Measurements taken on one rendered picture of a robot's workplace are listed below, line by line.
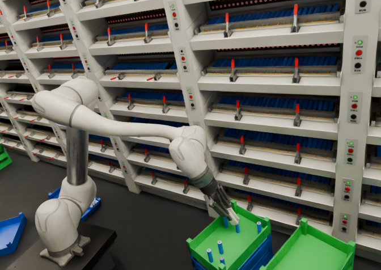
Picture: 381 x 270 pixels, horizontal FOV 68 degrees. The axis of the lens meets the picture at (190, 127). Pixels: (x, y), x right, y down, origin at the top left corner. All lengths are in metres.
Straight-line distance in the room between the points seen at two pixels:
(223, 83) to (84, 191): 0.89
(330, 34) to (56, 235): 1.40
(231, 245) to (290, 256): 0.24
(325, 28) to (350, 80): 0.20
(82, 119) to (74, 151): 0.34
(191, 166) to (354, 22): 0.72
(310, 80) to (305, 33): 0.18
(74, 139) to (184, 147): 0.57
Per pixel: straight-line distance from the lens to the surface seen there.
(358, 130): 1.23
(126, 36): 1.63
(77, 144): 1.44
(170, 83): 1.45
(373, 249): 1.61
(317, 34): 1.11
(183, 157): 1.07
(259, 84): 1.22
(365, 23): 1.09
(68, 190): 1.60
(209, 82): 1.32
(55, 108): 1.18
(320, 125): 1.27
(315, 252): 1.29
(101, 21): 1.88
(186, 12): 1.31
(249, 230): 1.35
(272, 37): 1.15
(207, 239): 1.34
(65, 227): 1.53
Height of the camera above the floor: 1.33
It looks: 27 degrees down
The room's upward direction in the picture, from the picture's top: 12 degrees counter-clockwise
